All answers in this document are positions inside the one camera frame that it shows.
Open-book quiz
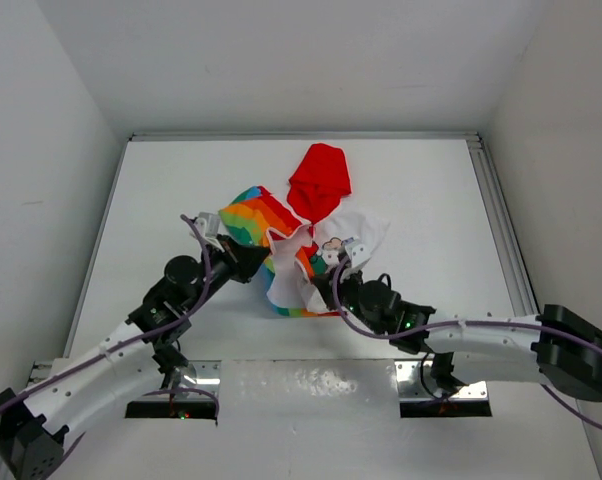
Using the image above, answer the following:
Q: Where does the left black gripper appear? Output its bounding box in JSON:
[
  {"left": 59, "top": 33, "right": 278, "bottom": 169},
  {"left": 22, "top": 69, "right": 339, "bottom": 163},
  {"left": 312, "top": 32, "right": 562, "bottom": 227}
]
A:
[{"left": 184, "top": 232, "right": 270, "bottom": 313}]

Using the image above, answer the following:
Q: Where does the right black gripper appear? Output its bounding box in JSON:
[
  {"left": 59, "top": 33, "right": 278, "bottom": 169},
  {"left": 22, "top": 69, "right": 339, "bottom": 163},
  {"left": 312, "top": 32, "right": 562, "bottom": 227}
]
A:
[{"left": 312, "top": 263, "right": 386, "bottom": 336}]

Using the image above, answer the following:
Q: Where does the rainbow white kids jacket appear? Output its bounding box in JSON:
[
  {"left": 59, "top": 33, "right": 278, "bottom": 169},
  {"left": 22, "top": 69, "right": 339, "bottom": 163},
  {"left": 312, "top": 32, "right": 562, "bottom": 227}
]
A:
[{"left": 218, "top": 143, "right": 390, "bottom": 317}]

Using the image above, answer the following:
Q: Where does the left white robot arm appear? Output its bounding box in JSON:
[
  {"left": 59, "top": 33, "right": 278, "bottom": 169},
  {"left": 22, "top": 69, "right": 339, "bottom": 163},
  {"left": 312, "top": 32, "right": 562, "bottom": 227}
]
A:
[{"left": 0, "top": 235, "right": 270, "bottom": 479}]

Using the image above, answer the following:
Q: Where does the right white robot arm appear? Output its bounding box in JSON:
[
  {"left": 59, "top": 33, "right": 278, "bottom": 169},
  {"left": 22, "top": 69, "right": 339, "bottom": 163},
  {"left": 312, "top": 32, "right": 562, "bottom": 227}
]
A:
[{"left": 311, "top": 271, "right": 602, "bottom": 403}]

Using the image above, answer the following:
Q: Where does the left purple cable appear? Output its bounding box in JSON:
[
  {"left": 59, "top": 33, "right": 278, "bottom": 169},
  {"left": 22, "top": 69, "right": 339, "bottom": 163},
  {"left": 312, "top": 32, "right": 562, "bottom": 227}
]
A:
[{"left": 0, "top": 213, "right": 215, "bottom": 471}]

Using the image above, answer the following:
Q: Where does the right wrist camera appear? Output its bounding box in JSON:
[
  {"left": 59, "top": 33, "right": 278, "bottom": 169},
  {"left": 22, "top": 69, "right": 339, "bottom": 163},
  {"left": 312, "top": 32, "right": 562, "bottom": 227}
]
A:
[{"left": 344, "top": 238, "right": 371, "bottom": 268}]

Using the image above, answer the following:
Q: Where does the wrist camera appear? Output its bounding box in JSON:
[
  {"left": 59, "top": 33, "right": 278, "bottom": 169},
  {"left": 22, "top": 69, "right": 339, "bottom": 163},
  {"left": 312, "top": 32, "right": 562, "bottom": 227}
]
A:
[
  {"left": 344, "top": 238, "right": 371, "bottom": 268},
  {"left": 194, "top": 212, "right": 221, "bottom": 239}
]

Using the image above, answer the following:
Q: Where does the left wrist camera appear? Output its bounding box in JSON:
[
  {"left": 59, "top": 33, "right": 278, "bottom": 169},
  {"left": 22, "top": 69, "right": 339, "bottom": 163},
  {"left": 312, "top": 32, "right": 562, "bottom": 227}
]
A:
[{"left": 194, "top": 212, "right": 221, "bottom": 239}]

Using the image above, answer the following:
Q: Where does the metal base plate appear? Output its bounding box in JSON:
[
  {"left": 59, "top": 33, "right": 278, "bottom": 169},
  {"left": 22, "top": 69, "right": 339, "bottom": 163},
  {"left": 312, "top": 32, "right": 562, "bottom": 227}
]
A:
[{"left": 125, "top": 358, "right": 492, "bottom": 420}]

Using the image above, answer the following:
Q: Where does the aluminium frame rail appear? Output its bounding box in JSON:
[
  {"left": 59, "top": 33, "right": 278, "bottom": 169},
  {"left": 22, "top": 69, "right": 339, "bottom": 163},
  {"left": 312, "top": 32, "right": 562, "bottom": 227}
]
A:
[{"left": 116, "top": 131, "right": 537, "bottom": 317}]

